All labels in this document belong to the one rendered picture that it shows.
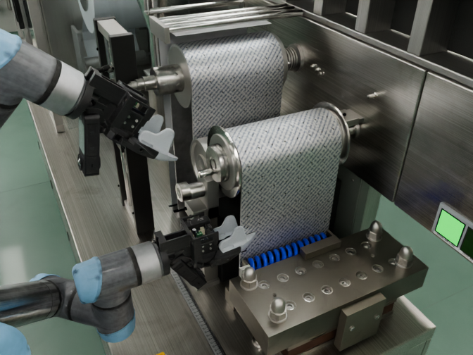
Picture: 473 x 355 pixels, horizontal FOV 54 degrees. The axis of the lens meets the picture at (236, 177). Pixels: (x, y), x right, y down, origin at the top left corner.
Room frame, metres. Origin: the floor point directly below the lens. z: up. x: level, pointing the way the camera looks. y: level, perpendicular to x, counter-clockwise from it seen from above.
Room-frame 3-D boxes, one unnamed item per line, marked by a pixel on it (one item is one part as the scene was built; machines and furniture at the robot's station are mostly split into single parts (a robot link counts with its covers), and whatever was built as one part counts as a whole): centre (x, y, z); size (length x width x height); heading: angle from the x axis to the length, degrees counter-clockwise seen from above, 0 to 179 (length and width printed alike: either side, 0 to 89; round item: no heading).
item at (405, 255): (0.74, -0.37, 1.05); 0.04 x 0.04 x 0.04
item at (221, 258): (0.69, 0.03, 1.09); 0.09 x 0.05 x 0.02; 117
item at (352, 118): (0.93, -0.24, 1.28); 0.06 x 0.05 x 0.02; 118
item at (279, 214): (0.79, -0.11, 1.11); 0.23 x 0.01 x 0.18; 118
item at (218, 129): (0.79, 0.03, 1.25); 0.15 x 0.01 x 0.15; 28
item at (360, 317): (0.63, -0.26, 0.96); 0.10 x 0.03 x 0.11; 118
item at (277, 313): (0.59, -0.08, 1.05); 0.04 x 0.04 x 0.04
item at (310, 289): (0.70, -0.20, 1.00); 0.40 x 0.16 x 0.06; 118
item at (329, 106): (0.91, -0.20, 1.25); 0.15 x 0.01 x 0.15; 28
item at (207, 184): (0.80, 0.08, 1.05); 0.06 x 0.05 x 0.31; 118
